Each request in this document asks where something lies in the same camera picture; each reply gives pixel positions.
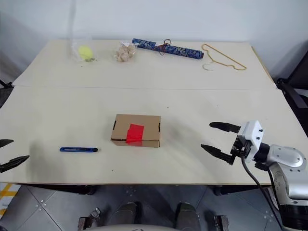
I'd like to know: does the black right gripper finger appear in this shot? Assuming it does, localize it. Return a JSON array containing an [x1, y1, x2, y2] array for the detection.
[[201, 143, 235, 166], [209, 122, 242, 134]]

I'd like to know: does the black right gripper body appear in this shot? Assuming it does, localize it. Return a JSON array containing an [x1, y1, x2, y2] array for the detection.
[[230, 134, 253, 161]]

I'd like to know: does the blue utility knife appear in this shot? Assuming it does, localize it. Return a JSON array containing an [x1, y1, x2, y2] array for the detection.
[[59, 147, 99, 153]]

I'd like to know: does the red tape strip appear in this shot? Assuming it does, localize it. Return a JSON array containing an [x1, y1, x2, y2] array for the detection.
[[125, 123, 145, 144]]

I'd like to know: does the brown cardboard box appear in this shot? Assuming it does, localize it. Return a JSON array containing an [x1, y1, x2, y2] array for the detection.
[[110, 114, 161, 148]]

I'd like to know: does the black table base bar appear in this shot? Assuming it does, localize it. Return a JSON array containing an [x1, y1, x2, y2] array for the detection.
[[214, 185, 272, 196]]

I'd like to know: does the black chair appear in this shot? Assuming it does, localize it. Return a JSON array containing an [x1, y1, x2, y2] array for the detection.
[[276, 42, 308, 109]]

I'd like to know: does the blue patterned roll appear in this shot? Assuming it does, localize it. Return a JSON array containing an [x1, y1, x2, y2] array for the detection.
[[131, 38, 205, 61]]

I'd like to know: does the clear plastic bag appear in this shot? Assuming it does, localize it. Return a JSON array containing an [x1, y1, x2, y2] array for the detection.
[[70, 38, 99, 64]]

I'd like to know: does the yellow ball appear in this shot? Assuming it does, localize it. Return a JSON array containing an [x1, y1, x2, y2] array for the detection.
[[78, 45, 93, 60]]

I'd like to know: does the bag of wooden blocks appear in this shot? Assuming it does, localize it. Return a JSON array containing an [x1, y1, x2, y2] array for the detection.
[[113, 41, 140, 64]]

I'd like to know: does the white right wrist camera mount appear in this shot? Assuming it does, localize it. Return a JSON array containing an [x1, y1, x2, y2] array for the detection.
[[239, 120, 265, 161]]

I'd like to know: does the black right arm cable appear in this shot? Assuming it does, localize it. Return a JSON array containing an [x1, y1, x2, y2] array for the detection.
[[240, 155, 284, 231]]

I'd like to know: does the gold wire hanger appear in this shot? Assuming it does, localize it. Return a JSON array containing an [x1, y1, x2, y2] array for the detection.
[[201, 43, 248, 72]]

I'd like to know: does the rusty metal bracket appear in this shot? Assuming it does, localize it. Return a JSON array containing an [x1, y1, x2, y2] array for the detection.
[[78, 208, 102, 231], [214, 215, 229, 231]]

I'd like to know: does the red cord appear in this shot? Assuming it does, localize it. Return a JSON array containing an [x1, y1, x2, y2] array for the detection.
[[157, 39, 172, 55]]

